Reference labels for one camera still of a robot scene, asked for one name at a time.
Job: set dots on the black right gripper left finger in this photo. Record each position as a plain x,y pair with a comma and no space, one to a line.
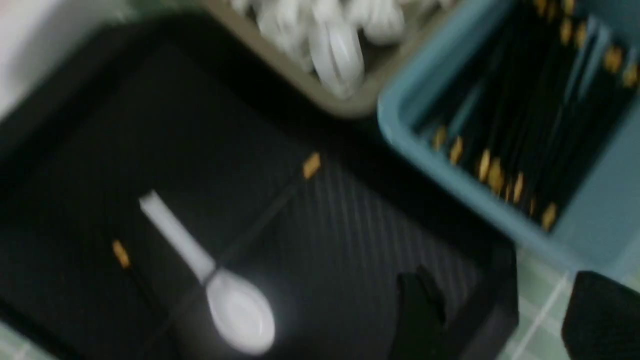
421,317

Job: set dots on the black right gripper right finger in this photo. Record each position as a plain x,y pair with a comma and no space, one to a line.
602,320

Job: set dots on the white ceramic soup spoon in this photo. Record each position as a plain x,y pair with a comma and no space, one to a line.
241,313

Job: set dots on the black chopstick gold band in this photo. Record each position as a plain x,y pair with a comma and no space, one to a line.
171,296

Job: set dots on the blue plastic bin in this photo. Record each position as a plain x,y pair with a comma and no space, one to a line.
599,229

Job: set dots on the pile of black chopsticks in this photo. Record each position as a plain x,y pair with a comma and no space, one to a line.
531,109

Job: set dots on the olive brown plastic bin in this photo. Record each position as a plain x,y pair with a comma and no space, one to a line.
380,64

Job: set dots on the black serving tray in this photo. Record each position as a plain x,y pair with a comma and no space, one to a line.
359,255

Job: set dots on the pile of white spoons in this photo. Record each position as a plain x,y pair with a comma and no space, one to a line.
322,36

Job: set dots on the large translucent white tub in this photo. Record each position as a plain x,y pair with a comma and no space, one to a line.
35,35

